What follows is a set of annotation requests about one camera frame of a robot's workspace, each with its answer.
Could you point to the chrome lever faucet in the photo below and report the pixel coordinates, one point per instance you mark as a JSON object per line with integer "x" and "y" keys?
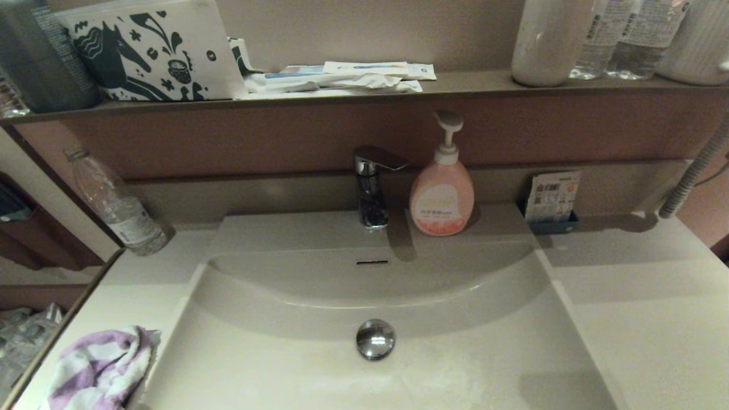
{"x": 373, "y": 210}

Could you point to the purple white striped cloth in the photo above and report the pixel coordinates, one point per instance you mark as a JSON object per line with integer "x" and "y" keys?
{"x": 97, "y": 370}

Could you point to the white ceramic sink basin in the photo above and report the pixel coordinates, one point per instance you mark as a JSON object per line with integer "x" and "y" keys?
{"x": 285, "y": 364}

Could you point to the pink soap pump bottle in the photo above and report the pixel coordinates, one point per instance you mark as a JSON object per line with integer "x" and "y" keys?
{"x": 441, "y": 199}

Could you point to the crumpled white toiletry packet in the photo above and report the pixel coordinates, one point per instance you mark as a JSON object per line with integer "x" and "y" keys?
{"x": 342, "y": 84}

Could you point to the chrome drain stopper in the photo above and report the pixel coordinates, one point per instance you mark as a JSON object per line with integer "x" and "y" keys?
{"x": 375, "y": 340}

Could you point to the long white toiletry sachet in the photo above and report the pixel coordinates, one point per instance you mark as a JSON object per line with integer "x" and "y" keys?
{"x": 387, "y": 70}

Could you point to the blue striped toiletry sachet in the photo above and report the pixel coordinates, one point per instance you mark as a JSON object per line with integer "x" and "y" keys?
{"x": 296, "y": 72}

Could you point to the small blue tray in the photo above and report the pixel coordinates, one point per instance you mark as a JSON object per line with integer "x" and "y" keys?
{"x": 552, "y": 228}

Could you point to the small dark print pouch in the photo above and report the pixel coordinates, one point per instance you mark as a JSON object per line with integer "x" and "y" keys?
{"x": 242, "y": 57}

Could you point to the clear plastic water bottle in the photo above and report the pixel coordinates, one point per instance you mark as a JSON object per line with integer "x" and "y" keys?
{"x": 122, "y": 213}

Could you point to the white ceramic jar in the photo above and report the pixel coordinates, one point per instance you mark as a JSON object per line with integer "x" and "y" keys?
{"x": 549, "y": 45}

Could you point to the horse print pouch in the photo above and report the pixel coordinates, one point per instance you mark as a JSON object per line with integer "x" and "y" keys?
{"x": 171, "y": 51}

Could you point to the clear labelled water bottle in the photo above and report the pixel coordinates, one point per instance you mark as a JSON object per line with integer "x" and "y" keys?
{"x": 643, "y": 51}
{"x": 598, "y": 51}

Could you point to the grey cylindrical container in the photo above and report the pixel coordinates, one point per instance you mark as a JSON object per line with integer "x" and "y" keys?
{"x": 40, "y": 62}

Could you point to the clear drinking glass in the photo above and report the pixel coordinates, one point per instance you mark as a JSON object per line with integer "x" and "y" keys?
{"x": 10, "y": 102}

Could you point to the white ribbed container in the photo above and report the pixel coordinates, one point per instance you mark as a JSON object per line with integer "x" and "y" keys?
{"x": 700, "y": 51}

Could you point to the brown wall shelf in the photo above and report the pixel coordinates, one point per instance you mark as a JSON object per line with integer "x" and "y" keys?
{"x": 484, "y": 82}

